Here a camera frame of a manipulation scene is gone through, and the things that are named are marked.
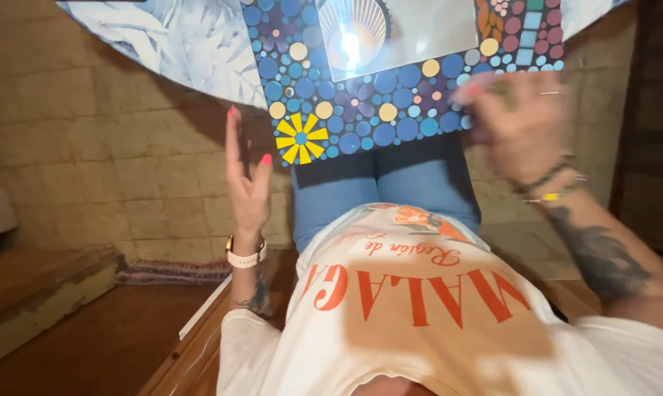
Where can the person's left hand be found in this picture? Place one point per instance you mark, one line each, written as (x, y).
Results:
(247, 206)

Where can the person's right hand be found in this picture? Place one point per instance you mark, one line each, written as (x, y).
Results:
(523, 129)

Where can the person's right fingers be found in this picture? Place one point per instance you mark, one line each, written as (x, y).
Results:
(482, 91)

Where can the shiny square sheet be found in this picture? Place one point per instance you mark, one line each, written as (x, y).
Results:
(419, 33)

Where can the colourful dot mosaic board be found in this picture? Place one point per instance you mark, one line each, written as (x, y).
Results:
(364, 110)

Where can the blue jeans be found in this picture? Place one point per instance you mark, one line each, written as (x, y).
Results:
(386, 184)

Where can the dark wooden door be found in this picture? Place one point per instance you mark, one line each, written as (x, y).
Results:
(653, 126)

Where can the white t-shirt with orange print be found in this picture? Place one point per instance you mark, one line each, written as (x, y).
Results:
(419, 319)

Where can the blue floral tablecloth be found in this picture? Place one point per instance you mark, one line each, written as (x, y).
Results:
(172, 44)

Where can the white strip board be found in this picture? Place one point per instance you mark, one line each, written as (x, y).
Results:
(205, 307)

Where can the striped woven rug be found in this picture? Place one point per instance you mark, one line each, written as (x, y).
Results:
(172, 271)

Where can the worn wooden step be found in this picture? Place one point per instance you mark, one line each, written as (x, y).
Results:
(40, 297)

